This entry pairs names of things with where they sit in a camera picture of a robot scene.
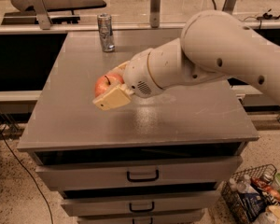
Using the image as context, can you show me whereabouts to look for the top drawer with black handle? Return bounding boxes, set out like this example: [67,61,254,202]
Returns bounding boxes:
[36,156,243,190]

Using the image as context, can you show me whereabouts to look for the left metal bracket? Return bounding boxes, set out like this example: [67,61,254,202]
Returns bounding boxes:
[30,0,51,30]

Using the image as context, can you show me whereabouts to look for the black floor cable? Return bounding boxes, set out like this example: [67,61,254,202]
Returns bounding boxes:
[0,121,54,224]

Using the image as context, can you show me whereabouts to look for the middle drawer with black handle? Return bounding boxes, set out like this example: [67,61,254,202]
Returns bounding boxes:
[61,190,219,217]

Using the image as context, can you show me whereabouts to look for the black wire basket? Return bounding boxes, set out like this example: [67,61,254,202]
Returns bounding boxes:
[221,164,276,224]

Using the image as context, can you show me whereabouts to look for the drawer with black handle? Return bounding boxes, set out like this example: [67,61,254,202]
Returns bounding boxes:
[77,209,204,224]
[61,190,219,217]
[36,156,243,190]

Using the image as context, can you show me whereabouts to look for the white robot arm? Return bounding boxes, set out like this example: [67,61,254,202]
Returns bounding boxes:
[93,10,280,110]

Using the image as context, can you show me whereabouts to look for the middle metal bracket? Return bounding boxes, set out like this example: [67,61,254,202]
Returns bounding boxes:
[149,0,161,28]

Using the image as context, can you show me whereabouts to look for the red snack packet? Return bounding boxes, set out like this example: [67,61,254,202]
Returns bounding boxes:
[251,177,280,202]

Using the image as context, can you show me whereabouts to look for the red apple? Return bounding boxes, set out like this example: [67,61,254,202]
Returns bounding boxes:
[94,73,124,97]

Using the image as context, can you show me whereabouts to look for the clear plastic water bottle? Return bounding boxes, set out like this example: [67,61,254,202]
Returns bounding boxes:
[229,175,257,194]

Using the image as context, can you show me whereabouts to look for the silver redbull can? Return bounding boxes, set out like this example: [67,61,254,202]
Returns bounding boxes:
[97,13,115,52]

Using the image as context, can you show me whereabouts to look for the bottom drawer with black handle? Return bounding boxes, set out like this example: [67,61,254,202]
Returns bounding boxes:
[77,209,204,224]

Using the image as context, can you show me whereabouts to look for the grey drawer cabinet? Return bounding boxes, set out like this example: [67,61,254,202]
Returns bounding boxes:
[16,28,259,224]

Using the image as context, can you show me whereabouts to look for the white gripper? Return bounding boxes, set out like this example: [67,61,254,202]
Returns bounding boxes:
[92,49,163,111]

